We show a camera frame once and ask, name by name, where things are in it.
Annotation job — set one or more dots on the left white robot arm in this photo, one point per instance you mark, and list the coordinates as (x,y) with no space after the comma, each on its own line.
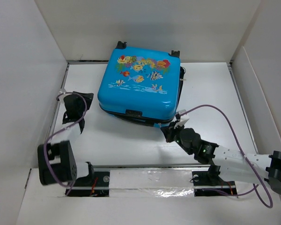
(56,162)

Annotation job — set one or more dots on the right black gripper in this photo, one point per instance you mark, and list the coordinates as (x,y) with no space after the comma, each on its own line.
(167,132)

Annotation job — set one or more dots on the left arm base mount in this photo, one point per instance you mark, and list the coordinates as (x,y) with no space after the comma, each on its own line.
(99,187)

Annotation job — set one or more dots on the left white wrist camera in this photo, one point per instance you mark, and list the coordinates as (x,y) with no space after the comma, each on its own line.
(61,95)

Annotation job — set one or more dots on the blue kids suitcase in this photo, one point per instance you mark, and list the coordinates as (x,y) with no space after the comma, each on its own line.
(142,86)

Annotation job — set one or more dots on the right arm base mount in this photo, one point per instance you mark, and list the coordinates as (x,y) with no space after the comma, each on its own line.
(205,186)

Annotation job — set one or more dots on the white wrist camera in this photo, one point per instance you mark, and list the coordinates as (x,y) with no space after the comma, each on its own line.
(61,95)
(182,117)

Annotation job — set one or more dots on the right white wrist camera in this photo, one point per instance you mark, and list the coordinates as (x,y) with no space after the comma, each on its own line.
(182,117)

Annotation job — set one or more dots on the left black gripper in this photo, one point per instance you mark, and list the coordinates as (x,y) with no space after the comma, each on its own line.
(89,97)

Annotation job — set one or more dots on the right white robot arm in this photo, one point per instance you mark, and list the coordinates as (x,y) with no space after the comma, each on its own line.
(226,164)

